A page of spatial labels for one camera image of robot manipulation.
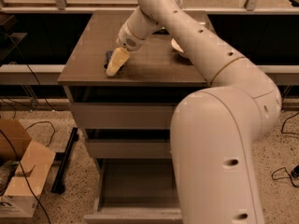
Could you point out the grey drawer cabinet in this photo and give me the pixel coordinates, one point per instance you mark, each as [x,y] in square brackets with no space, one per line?
[154,75]

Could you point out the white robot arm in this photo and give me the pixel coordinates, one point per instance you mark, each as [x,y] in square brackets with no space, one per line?
[212,130]

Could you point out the dark blue rxbar wrapper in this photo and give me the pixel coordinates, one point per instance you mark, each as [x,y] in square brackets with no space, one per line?
[109,59]

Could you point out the black metal floor bar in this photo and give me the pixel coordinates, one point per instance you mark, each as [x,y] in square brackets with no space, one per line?
[63,157]

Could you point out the grey open bottom drawer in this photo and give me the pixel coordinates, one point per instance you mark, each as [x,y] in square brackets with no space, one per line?
[136,191]

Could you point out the white paper bowl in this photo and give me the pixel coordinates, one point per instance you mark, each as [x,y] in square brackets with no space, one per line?
[177,48]

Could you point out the grey top drawer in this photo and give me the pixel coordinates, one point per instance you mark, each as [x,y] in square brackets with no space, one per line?
[96,116]

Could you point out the open cardboard box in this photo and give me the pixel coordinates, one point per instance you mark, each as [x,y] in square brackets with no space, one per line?
[33,165]

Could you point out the grey middle drawer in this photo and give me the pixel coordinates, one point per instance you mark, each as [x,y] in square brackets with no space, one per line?
[128,149]

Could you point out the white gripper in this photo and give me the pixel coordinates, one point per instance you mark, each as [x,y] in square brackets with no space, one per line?
[128,39]

